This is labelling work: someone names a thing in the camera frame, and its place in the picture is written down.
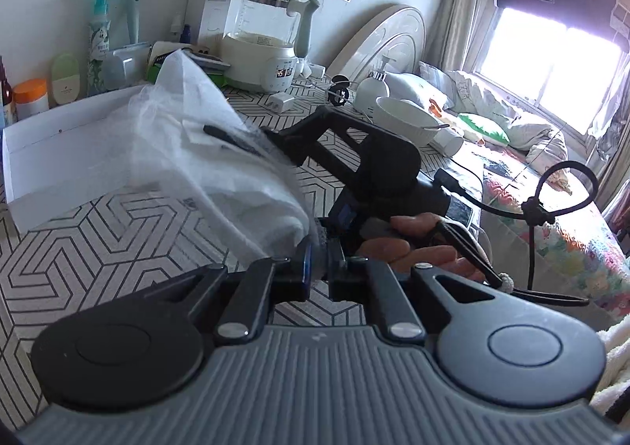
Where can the pale green capped jar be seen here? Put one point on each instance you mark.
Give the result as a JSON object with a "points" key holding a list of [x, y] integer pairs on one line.
{"points": [[66, 81]]}

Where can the white carton box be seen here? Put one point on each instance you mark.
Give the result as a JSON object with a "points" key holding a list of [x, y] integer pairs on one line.
{"points": [[211, 14]]}

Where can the white fluffy towel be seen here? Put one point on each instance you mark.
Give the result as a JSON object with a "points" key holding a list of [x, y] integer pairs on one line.
{"points": [[615, 366]]}

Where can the white ceramic bowl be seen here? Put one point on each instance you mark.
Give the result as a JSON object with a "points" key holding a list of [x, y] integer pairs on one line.
{"points": [[406, 123]]}

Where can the floral bedsheet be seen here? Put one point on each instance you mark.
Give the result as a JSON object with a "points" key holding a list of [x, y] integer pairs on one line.
{"points": [[566, 248]]}

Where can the white perforated box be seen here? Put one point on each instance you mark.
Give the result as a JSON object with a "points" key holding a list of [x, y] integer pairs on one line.
{"points": [[158, 54]]}

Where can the white shallow cardboard box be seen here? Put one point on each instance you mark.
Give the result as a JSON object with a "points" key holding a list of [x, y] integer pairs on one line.
{"points": [[64, 155]]}

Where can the grey folded pouch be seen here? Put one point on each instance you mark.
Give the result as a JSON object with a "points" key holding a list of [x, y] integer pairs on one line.
{"points": [[211, 60]]}

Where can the white pillows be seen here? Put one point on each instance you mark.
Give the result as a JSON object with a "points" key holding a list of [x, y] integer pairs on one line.
{"points": [[492, 100]]}

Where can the small blue bottle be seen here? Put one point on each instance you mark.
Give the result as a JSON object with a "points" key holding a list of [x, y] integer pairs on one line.
{"points": [[186, 35]]}

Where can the green zip case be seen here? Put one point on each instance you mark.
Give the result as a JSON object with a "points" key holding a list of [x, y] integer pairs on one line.
{"points": [[219, 77]]}

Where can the black smartphone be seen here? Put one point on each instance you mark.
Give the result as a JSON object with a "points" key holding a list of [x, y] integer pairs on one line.
{"points": [[460, 213]]}

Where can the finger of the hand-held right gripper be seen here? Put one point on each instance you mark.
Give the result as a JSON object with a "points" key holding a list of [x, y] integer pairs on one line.
{"points": [[231, 137], [330, 130]]}

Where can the white round panel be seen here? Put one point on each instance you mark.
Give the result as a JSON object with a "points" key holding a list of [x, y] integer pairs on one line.
{"points": [[389, 37]]}

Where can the green cushion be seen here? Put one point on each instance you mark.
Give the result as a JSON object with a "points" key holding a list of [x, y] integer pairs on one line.
{"points": [[485, 128]]}

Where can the white charger plug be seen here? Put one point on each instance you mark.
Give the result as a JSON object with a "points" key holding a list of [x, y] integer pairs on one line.
{"points": [[280, 102]]}

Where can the orange lidded jar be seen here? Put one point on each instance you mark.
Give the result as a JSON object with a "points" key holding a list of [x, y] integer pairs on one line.
{"points": [[30, 100]]}

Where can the beige curtain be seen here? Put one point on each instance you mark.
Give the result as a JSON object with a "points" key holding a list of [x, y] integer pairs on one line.
{"points": [[462, 7]]}

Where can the window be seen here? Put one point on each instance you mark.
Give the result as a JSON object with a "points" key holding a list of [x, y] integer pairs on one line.
{"points": [[551, 66]]}

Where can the white cylinder bottle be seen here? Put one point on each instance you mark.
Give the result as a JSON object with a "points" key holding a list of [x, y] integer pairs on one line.
{"points": [[450, 142]]}

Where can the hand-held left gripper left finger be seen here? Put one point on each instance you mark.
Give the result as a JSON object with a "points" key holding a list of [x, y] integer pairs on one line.
{"points": [[308, 270]]}

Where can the brown spray bottle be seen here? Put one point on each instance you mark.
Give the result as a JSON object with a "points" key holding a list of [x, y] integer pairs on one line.
{"points": [[7, 96]]}

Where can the person's right hand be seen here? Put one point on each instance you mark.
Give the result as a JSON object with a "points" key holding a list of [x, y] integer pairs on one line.
{"points": [[423, 254]]}

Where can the white printed shopping bag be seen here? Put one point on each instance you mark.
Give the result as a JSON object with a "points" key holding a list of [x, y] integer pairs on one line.
{"points": [[197, 169]]}

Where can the teal spray bottle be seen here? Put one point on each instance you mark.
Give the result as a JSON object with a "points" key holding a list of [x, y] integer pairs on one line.
{"points": [[101, 46]]}

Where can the clear plastic container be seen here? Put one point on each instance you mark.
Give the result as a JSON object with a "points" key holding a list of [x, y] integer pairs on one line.
{"points": [[125, 69]]}

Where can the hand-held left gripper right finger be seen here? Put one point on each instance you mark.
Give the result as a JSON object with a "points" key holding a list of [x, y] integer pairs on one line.
{"points": [[344, 288]]}

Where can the white pump bottle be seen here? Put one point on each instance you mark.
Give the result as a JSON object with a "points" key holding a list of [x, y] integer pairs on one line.
{"points": [[371, 91]]}

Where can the pale green handheld device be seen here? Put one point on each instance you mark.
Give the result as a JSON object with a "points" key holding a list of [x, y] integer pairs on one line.
{"points": [[133, 17]]}

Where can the black hair clip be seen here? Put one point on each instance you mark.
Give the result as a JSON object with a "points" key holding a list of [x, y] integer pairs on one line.
{"points": [[339, 91]]}

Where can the metal spoon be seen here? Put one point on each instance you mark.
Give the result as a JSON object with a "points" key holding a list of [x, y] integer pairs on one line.
{"points": [[438, 127]]}

